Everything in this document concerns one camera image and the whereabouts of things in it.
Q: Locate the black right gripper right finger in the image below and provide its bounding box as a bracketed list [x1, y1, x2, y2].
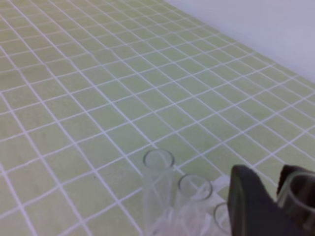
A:
[277, 164, 315, 233]

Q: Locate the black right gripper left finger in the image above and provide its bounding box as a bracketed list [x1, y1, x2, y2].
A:
[227, 165, 307, 236]

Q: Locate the clear glass test tube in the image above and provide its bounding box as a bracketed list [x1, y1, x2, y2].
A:
[277, 172, 315, 232]

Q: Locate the glass tube in rack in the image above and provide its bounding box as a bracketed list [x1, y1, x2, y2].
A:
[213, 203, 232, 236]
[174, 174, 213, 223]
[142, 149, 175, 236]

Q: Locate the white plastic test tube rack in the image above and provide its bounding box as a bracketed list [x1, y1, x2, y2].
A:
[149, 174, 232, 236]

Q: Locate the leftmost glass tube in rack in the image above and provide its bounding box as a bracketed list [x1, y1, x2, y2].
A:
[142, 149, 175, 236]

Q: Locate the green grid tablecloth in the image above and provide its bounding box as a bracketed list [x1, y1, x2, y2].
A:
[0, 0, 315, 236]

